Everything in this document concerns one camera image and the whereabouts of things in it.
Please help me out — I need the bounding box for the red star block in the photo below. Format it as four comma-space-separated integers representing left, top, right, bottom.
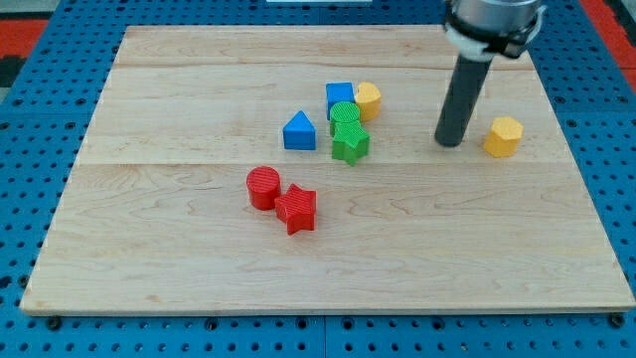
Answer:
274, 184, 317, 235

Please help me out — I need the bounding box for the green star block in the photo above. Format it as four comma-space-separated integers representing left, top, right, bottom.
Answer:
331, 121, 371, 166

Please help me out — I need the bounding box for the yellow hexagon block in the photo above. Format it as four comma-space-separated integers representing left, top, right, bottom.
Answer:
483, 116, 524, 158

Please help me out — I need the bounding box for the blue triangle block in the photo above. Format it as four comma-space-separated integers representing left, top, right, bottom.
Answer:
282, 110, 317, 150

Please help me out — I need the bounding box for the red cylinder block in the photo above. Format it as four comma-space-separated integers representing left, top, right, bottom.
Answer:
245, 166, 281, 211

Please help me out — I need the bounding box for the green cylinder block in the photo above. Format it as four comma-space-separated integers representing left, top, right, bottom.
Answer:
329, 101, 361, 136

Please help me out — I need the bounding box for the wooden board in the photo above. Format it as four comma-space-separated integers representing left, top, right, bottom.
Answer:
21, 25, 635, 316

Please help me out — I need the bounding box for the blue cube block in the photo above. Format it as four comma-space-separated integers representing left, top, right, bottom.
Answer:
325, 82, 355, 120

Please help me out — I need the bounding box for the yellow heart block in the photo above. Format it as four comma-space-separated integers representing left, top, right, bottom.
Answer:
354, 82, 382, 122

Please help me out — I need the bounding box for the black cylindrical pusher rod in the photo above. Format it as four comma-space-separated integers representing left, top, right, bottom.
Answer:
434, 55, 491, 147

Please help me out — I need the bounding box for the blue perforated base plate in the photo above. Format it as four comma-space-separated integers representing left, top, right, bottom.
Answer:
1, 1, 635, 357

